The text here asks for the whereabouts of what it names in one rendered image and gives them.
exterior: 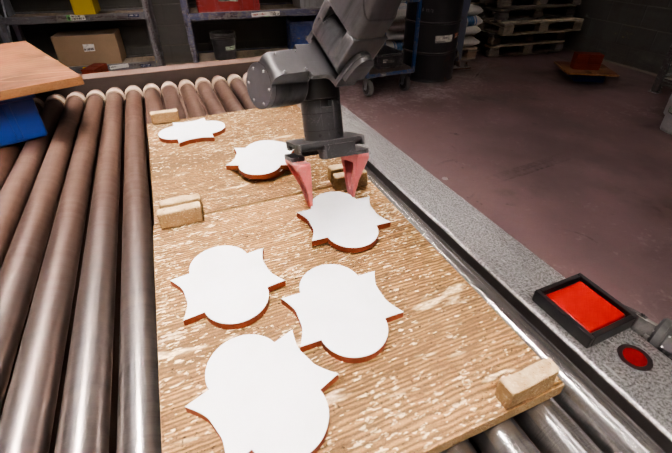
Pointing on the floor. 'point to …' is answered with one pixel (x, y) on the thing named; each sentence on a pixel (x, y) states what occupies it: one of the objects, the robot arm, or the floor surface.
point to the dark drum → (434, 32)
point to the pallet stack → (525, 13)
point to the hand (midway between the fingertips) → (330, 197)
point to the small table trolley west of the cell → (402, 63)
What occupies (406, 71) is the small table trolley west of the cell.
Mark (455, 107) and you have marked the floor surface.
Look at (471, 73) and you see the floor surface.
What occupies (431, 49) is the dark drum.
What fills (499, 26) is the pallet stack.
